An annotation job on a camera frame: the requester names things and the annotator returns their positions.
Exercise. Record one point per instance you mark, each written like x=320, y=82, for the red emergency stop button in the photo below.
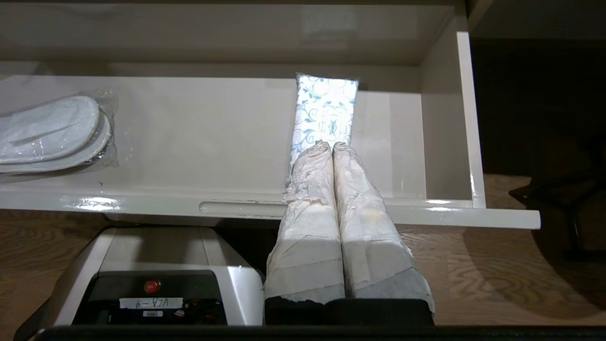
x=152, y=286

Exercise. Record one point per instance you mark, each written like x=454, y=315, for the silver and black robot base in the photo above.
x=156, y=251

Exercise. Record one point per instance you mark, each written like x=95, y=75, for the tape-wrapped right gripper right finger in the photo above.
x=374, y=246

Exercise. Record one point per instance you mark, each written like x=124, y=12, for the glossy white drawer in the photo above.
x=199, y=142

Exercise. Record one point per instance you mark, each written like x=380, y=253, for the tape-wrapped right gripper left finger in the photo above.
x=307, y=246

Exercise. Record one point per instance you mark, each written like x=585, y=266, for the white patterned tissue pack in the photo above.
x=326, y=109

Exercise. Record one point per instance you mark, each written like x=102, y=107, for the black metal stand legs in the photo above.
x=568, y=199

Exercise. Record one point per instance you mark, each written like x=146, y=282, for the white slippers in clear bag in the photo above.
x=47, y=130

